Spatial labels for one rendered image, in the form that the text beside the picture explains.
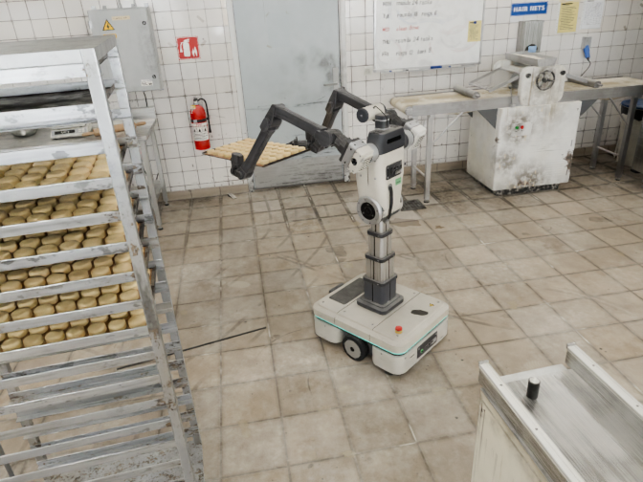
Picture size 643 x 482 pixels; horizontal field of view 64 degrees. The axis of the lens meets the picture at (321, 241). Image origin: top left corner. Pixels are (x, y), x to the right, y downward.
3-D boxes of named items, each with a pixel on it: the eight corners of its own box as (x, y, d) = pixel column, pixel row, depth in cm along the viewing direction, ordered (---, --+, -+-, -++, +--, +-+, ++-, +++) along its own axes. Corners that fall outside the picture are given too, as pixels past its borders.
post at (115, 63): (202, 443, 230) (115, 33, 155) (202, 448, 227) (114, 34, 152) (195, 444, 229) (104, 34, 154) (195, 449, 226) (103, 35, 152)
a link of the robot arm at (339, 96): (327, 86, 292) (339, 81, 298) (325, 108, 302) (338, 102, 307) (387, 118, 270) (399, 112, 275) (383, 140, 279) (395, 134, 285)
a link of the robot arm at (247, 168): (270, 122, 262) (284, 120, 271) (263, 115, 264) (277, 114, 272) (238, 183, 289) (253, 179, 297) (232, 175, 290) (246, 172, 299)
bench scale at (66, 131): (51, 140, 435) (48, 130, 431) (56, 132, 462) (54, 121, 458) (88, 136, 442) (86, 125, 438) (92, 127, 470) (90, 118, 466)
